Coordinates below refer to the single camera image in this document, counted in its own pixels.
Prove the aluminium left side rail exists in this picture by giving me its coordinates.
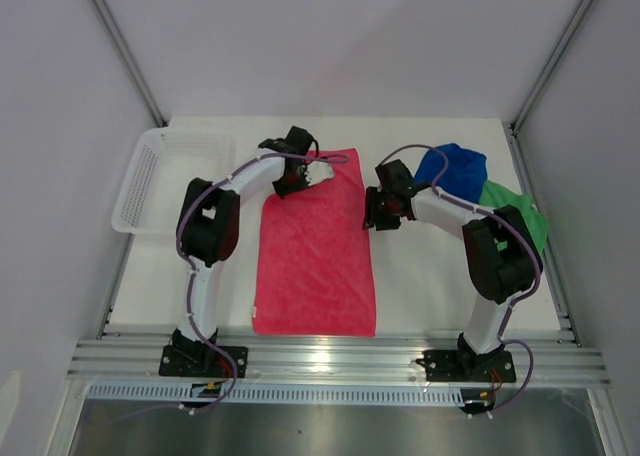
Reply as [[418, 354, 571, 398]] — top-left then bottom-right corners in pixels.
[[94, 234, 134, 339]]

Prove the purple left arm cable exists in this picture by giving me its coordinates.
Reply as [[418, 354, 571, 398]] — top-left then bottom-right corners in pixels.
[[177, 148, 351, 422]]

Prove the white slotted cable duct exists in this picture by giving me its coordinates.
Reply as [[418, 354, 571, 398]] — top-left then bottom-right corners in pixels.
[[87, 381, 464, 408]]

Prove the green towel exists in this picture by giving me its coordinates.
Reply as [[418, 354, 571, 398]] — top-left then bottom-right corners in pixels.
[[479, 180, 549, 254]]

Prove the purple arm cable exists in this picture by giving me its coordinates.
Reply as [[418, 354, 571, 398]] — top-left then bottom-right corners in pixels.
[[375, 143, 544, 420], [177, 148, 351, 422]]

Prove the red towel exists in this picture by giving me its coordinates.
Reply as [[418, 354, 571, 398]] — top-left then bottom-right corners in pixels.
[[252, 148, 377, 337]]

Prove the aluminium left frame post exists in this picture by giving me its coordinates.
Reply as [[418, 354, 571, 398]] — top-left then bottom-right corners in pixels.
[[87, 0, 168, 127]]

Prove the aluminium rail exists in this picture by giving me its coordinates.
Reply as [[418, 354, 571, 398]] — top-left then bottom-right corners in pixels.
[[94, 234, 134, 339], [67, 331, 611, 389], [504, 123, 584, 348]]

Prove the aluminium front rail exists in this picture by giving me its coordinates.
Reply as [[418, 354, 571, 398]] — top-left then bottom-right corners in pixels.
[[67, 331, 611, 389]]

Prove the white perforated plastic basket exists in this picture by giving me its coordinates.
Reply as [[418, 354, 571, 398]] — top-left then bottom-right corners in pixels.
[[111, 127, 236, 236]]

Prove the aluminium right frame post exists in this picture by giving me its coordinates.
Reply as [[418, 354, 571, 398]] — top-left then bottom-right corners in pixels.
[[509, 0, 599, 137]]

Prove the aluminium right side rail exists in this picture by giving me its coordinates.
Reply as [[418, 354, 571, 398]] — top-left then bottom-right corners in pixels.
[[504, 123, 584, 348]]

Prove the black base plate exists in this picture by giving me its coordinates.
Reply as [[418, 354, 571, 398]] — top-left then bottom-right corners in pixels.
[[158, 346, 249, 379], [415, 346, 516, 383]]

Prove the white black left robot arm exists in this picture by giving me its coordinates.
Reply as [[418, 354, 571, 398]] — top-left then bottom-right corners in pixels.
[[173, 133, 333, 376]]

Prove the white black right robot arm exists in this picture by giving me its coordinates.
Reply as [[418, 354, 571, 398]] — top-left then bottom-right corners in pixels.
[[363, 187, 542, 380]]

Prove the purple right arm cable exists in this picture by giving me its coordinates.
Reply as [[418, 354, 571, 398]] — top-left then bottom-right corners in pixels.
[[375, 143, 544, 420]]

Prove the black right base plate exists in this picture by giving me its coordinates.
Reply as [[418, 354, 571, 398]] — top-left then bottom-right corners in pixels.
[[415, 346, 516, 383]]

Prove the aluminium frame post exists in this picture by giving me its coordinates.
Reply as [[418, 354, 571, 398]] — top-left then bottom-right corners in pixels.
[[87, 0, 168, 127], [509, 0, 599, 137]]

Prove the blue towel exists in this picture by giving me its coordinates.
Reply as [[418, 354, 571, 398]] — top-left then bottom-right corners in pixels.
[[414, 143, 488, 203]]

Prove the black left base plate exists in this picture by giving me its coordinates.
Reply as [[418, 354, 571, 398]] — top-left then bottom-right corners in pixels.
[[158, 346, 249, 379]]

